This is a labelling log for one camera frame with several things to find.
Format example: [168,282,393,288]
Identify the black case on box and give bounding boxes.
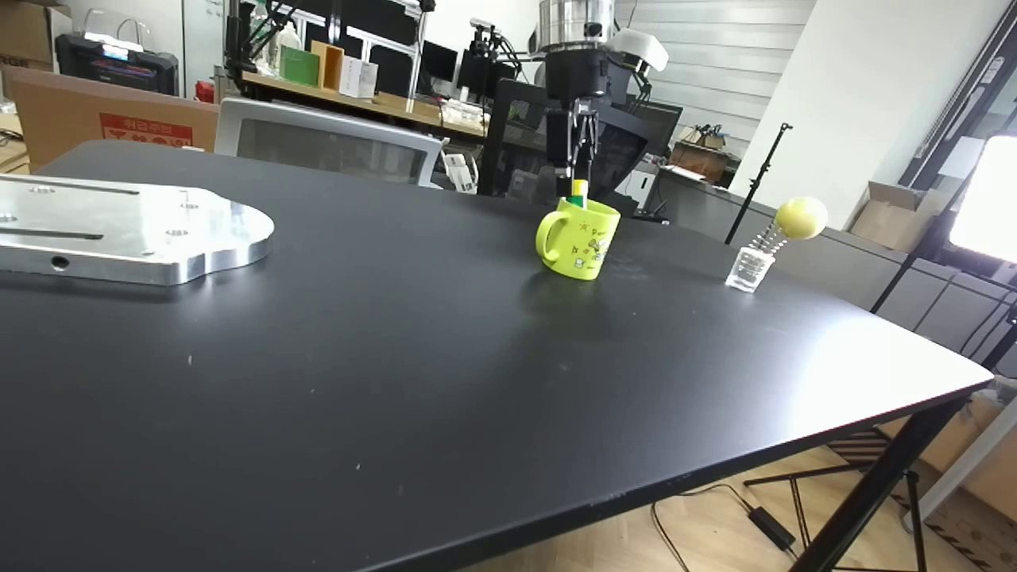
[53,31,178,95]

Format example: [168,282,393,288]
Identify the black power adapter cable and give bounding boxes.
[645,481,801,572]

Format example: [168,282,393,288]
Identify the yellow-green plastic mug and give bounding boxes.
[533,201,620,282]

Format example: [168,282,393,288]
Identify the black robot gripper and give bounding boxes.
[543,46,634,181]

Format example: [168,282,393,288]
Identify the black thin pole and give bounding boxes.
[725,121,794,245]

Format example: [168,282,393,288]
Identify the yellow ball on stick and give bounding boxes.
[777,198,825,242]

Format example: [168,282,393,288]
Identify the bright studio light panel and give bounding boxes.
[950,137,1017,265]

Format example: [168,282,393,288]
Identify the wooden desk with items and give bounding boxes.
[240,74,487,139]

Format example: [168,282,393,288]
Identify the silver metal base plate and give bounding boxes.
[0,174,272,286]

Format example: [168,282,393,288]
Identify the black office chair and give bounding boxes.
[479,82,680,215]

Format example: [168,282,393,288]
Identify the grey framed panel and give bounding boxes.
[215,95,442,187]

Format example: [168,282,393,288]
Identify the black table leg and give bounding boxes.
[790,396,964,572]

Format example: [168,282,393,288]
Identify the brown cardboard box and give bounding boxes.
[3,67,219,173]

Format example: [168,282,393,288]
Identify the yellow object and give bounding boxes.
[566,177,589,208]

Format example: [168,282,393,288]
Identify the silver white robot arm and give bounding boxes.
[533,0,671,187]

